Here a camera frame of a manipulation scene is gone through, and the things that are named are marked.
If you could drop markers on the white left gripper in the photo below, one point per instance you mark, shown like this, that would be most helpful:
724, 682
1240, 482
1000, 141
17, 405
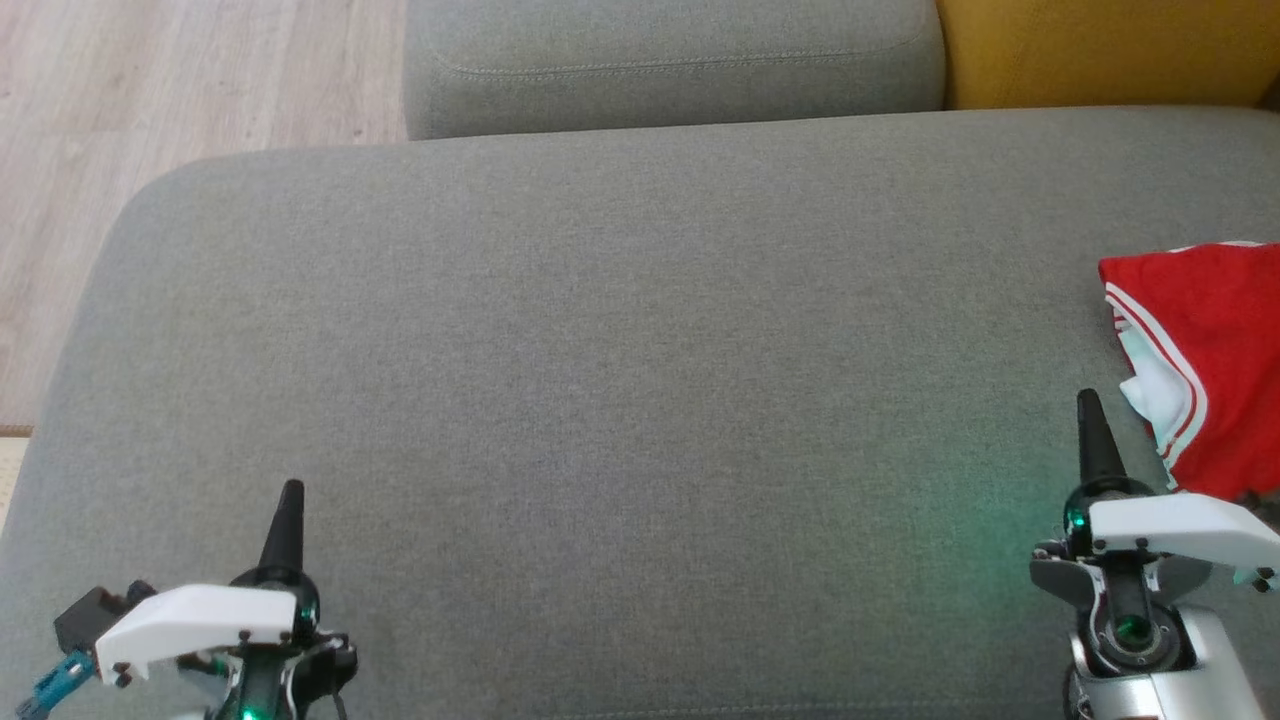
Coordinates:
190, 620

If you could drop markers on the yellow sofa cushion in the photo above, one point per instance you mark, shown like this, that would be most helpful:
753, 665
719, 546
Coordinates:
1100, 50

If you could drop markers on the red Bulls 23 jersey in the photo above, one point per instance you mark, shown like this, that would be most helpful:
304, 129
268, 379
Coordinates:
1230, 340

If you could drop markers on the grey sofa back cushion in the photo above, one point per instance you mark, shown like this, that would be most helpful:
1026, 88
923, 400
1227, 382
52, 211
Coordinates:
670, 60

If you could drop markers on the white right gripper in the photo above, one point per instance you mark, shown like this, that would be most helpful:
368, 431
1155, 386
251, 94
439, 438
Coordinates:
1180, 525

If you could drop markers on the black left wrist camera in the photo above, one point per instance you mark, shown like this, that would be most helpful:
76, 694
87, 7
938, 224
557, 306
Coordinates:
85, 615

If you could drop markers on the grey sofa seat cushion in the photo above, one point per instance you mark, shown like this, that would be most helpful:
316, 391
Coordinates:
600, 400

